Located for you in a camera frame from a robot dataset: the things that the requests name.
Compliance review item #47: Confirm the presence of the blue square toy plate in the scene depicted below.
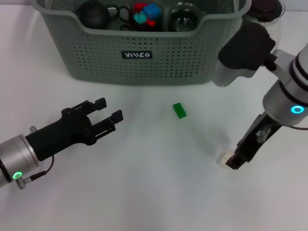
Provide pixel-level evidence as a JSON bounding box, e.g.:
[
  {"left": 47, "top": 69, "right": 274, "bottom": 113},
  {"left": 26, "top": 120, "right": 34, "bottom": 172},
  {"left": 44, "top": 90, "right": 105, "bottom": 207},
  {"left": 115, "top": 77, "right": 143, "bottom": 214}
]
[{"left": 143, "top": 1, "right": 161, "bottom": 17}]

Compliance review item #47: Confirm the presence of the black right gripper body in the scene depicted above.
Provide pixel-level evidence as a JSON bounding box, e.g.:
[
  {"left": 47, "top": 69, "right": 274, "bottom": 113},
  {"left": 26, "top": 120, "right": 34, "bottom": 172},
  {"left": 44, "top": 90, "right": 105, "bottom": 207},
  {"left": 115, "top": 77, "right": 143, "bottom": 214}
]
[{"left": 237, "top": 110, "right": 283, "bottom": 164}]

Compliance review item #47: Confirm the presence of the glass carafe with black lid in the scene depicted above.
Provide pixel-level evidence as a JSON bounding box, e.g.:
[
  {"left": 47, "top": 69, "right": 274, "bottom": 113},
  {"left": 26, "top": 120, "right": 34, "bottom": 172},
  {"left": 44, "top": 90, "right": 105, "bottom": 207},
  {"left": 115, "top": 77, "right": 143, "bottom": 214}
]
[{"left": 242, "top": 0, "right": 286, "bottom": 52}]

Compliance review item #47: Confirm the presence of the dark clay teapot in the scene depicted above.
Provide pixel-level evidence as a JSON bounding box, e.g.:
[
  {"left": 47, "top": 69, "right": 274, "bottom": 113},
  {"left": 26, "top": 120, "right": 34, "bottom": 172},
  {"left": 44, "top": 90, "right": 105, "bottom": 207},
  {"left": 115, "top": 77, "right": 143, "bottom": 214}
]
[{"left": 76, "top": 0, "right": 113, "bottom": 29}]

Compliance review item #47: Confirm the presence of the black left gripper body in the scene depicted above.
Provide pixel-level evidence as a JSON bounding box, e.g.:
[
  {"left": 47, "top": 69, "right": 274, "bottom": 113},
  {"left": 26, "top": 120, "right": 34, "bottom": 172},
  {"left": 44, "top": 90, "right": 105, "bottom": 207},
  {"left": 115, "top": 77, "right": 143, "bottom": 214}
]
[{"left": 25, "top": 107, "right": 96, "bottom": 161}]

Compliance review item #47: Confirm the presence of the teal square toy plate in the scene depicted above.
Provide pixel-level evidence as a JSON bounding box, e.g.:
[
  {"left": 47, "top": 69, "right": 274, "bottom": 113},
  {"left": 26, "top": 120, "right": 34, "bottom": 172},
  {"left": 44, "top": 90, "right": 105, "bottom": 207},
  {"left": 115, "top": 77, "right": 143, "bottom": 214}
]
[{"left": 133, "top": 13, "right": 148, "bottom": 25}]

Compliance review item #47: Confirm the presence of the grey-green perforated storage bin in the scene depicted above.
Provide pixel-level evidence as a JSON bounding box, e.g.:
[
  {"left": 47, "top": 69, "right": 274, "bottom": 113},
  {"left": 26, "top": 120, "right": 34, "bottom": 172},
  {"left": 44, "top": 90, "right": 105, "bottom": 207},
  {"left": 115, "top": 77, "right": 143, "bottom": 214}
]
[{"left": 36, "top": 0, "right": 252, "bottom": 86}]

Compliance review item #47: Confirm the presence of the cream toy brick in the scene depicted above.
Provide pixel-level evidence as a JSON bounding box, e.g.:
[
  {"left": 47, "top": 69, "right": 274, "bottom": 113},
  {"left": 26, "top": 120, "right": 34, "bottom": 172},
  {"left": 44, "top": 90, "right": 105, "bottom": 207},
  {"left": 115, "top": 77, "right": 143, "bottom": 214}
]
[{"left": 218, "top": 151, "right": 234, "bottom": 167}]

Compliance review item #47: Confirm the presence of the thin black left wrist cable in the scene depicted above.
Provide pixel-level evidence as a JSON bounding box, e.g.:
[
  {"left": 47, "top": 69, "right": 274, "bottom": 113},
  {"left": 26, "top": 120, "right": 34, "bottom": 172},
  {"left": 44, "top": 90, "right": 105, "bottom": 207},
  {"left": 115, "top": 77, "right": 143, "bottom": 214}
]
[{"left": 30, "top": 156, "right": 55, "bottom": 180}]

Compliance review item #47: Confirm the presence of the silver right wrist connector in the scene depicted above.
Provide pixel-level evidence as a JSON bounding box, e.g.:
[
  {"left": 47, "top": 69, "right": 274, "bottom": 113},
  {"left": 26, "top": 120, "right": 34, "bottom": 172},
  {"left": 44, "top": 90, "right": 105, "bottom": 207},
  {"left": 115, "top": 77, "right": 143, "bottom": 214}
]
[{"left": 256, "top": 128, "right": 270, "bottom": 143}]

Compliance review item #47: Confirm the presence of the silver left cable plug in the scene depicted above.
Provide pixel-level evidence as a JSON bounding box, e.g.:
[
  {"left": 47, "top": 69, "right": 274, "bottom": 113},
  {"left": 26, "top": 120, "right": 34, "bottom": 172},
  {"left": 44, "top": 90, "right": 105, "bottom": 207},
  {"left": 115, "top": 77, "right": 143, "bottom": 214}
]
[{"left": 17, "top": 176, "right": 32, "bottom": 190}]

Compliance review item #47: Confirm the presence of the green rectangular toy brick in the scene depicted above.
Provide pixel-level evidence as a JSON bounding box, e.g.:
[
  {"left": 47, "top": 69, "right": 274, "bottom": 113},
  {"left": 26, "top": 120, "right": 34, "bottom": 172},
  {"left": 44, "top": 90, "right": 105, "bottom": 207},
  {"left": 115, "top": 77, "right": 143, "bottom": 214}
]
[{"left": 172, "top": 102, "right": 187, "bottom": 119}]

